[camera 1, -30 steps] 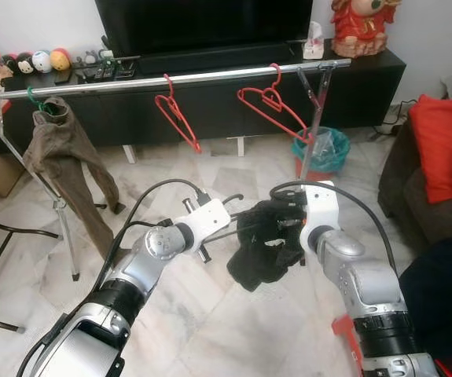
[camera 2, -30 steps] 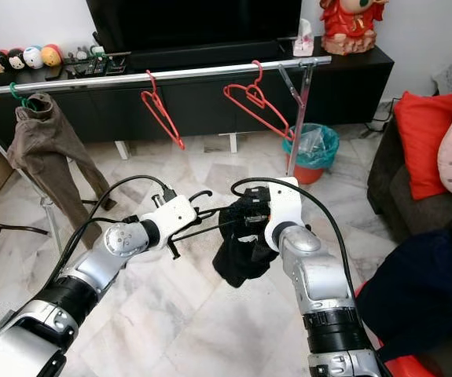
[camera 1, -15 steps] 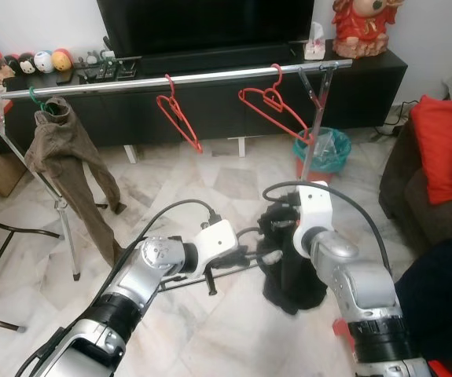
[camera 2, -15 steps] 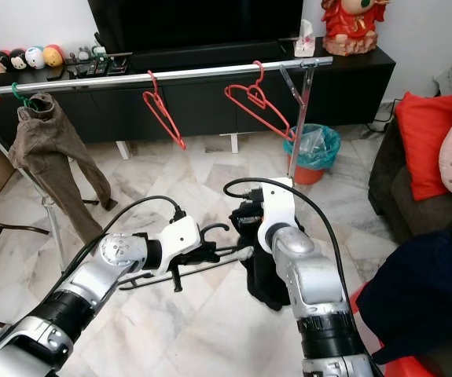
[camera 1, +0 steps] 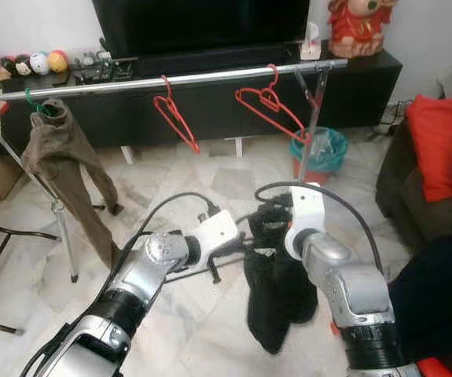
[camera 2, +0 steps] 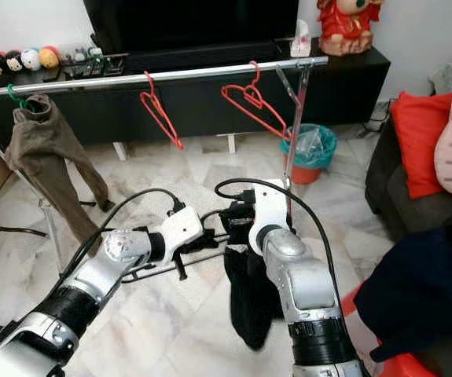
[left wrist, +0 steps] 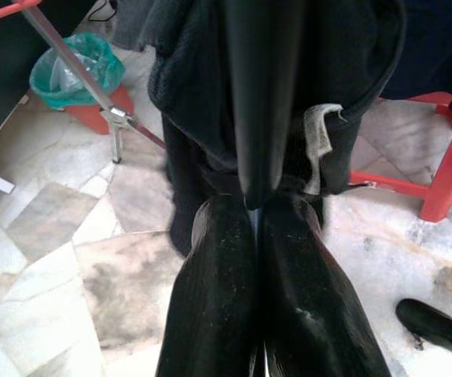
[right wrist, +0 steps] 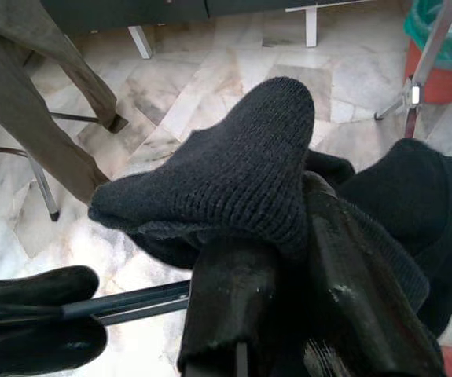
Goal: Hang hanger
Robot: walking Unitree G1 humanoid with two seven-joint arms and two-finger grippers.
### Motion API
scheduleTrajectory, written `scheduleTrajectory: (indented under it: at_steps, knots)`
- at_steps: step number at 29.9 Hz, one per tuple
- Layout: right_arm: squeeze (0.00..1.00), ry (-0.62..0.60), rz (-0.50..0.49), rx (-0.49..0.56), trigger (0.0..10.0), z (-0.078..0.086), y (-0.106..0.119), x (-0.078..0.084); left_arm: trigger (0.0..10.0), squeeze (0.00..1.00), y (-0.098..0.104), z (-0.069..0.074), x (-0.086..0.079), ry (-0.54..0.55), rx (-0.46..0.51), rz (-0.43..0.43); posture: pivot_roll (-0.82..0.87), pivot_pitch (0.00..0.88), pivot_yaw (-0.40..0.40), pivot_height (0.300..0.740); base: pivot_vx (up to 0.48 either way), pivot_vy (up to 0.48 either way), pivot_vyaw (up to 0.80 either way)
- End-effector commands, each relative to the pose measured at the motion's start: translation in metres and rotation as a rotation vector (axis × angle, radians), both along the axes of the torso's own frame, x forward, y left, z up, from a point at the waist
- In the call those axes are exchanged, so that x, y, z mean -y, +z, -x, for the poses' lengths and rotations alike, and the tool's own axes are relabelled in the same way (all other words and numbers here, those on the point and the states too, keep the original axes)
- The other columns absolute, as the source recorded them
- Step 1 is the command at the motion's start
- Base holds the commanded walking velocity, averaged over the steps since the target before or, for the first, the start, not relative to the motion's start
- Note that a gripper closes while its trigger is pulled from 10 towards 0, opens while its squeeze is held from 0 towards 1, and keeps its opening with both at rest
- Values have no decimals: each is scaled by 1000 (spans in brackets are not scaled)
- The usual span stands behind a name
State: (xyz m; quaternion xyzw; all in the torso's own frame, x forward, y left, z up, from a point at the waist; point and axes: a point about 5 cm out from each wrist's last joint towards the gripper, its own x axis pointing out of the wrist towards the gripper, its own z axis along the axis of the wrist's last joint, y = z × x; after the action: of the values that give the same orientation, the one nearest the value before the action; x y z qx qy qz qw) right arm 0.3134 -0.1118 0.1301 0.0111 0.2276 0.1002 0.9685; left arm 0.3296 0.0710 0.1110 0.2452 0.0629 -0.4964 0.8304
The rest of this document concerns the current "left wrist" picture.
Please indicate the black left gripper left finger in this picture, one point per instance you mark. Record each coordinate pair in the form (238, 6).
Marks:
(214, 294)

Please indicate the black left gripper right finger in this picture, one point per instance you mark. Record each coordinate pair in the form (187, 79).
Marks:
(312, 306)

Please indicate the black knit garment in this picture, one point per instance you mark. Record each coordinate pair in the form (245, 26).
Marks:
(194, 118)

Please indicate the dark grey plastic hanger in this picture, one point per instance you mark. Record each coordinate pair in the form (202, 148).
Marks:
(261, 118)

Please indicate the red plastic hanger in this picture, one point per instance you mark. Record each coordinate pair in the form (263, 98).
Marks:
(1, 13)

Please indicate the orange bin teal bag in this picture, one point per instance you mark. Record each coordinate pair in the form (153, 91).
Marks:
(72, 86)

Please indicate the silver metal clothes rack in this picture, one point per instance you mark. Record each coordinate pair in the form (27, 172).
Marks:
(76, 70)

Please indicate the navy blue garment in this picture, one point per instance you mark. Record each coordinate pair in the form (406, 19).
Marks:
(438, 47)

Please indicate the black TV cabinet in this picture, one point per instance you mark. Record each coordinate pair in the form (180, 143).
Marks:
(1, 78)

